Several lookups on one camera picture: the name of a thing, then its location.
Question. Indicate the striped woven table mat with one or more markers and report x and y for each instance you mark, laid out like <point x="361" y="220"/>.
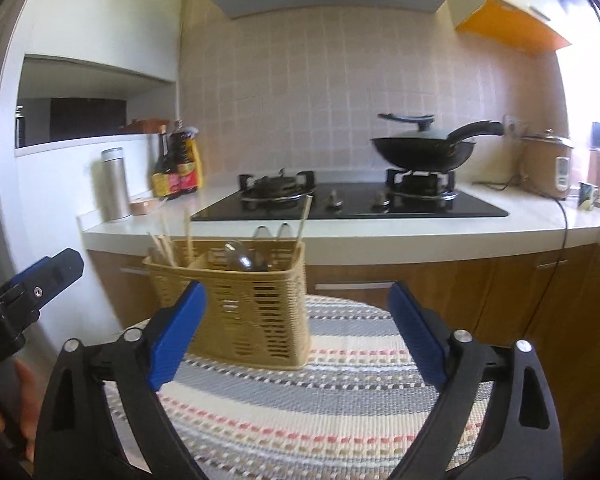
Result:
<point x="350" y="413"/>

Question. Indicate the yellow plastic utensil basket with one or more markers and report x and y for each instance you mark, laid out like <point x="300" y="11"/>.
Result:
<point x="253" y="318"/>

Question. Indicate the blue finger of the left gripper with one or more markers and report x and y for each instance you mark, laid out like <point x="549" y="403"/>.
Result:
<point x="25" y="269"/>
<point x="67" y="266"/>

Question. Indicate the champagne thermos bottle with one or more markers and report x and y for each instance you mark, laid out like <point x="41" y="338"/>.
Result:
<point x="116" y="194"/>

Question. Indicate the wooden chopstick in basket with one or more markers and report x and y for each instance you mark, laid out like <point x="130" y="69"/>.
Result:
<point x="163" y="244"/>

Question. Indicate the black wok with lid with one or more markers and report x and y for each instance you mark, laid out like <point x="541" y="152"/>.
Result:
<point x="425" y="150"/>

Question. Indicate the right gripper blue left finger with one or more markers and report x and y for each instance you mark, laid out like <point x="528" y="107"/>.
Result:
<point x="170" y="331"/>

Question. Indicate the dark soy sauce bottle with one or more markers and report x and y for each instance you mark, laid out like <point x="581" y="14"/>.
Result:
<point x="164" y="179"/>

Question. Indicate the black gas stove top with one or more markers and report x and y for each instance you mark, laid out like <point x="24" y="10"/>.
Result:
<point x="401" y="195"/>

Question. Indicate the green mug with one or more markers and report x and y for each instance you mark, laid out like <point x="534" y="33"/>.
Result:
<point x="587" y="197"/>

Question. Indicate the wooden chopstick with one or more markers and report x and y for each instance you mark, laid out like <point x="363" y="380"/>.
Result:
<point x="163" y="244"/>
<point x="304" y="216"/>

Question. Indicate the large dark sauce bottle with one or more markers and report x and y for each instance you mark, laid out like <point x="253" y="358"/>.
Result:
<point x="186" y="157"/>

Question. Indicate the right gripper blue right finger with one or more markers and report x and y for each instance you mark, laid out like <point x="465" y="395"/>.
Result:
<point x="424" y="333"/>

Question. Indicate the beige rice cooker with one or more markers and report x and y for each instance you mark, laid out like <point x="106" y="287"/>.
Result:
<point x="545" y="164"/>

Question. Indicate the brown basket on ledge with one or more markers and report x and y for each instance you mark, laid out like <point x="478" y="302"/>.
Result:
<point x="145" y="126"/>

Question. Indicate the left hand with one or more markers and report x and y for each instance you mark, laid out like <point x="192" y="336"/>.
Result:
<point x="23" y="385"/>

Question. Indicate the orange upper wall cabinet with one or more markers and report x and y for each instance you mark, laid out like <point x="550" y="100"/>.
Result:
<point x="534" y="27"/>

